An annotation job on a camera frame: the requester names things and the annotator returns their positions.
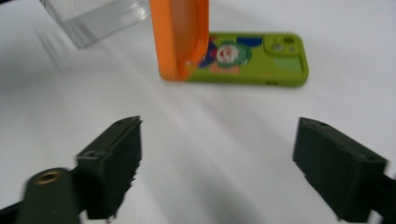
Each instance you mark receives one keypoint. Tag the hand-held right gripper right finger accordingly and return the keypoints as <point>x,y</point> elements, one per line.
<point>339,168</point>

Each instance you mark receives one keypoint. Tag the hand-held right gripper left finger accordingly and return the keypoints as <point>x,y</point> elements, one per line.
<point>109,165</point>

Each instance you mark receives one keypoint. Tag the green cartoon phone case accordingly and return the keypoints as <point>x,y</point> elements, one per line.
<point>264,68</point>

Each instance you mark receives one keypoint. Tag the orange phone case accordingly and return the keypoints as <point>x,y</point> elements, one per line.
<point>168,40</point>

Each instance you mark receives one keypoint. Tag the clear plastic tray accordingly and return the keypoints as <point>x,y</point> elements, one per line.
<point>93,21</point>

